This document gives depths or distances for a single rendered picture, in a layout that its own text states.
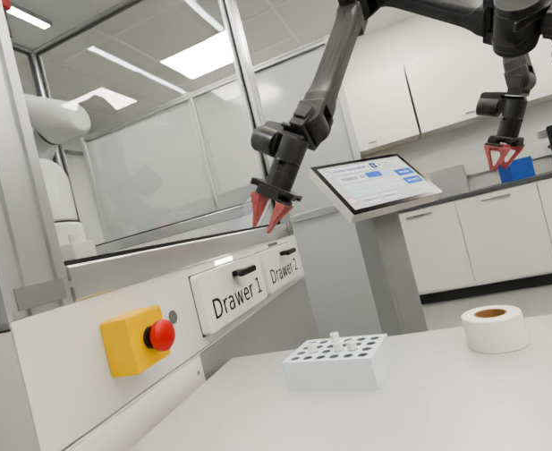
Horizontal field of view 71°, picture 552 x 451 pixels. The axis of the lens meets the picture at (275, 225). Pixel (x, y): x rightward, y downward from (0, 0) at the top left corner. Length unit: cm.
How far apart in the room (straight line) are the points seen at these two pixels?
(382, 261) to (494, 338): 118
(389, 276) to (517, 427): 135
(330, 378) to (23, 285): 37
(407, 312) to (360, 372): 130
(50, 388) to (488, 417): 44
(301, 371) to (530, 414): 25
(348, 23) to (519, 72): 55
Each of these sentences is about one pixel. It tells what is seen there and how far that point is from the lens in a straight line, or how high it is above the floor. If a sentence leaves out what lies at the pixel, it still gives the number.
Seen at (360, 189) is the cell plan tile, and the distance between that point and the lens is 163.
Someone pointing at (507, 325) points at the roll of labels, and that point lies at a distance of 56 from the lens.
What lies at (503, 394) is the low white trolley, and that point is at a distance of 47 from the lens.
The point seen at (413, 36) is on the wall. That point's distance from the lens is 469.
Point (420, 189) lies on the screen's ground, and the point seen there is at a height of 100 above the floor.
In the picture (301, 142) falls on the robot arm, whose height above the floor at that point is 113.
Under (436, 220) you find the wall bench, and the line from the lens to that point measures 369.
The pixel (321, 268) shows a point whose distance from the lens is 250.
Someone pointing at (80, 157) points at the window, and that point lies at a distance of 62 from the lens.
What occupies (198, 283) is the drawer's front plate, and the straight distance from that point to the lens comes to 71.
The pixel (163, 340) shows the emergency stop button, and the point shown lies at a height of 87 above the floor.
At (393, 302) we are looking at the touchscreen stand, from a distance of 174.
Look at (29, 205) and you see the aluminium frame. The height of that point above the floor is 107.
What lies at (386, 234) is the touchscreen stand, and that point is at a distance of 173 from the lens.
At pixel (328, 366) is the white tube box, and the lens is 52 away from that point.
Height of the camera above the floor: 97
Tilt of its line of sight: 1 degrees up
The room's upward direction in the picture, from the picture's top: 14 degrees counter-clockwise
